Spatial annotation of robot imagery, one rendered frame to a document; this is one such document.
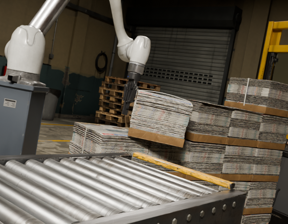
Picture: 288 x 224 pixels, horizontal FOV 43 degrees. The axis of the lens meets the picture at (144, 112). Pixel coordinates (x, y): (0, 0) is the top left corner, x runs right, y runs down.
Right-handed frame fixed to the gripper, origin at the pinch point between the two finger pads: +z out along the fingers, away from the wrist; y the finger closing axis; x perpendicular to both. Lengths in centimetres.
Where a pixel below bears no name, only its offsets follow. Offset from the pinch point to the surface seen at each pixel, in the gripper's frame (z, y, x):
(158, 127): 4.4, -29.3, -4.2
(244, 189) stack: 33, -18, -93
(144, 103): -5.2, -25.7, 5.1
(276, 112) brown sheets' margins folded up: -22, -17, -105
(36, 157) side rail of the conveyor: 20, -65, 65
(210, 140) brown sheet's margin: 6, -19, -51
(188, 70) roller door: -123, 596, -505
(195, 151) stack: 14.1, -18.6, -42.0
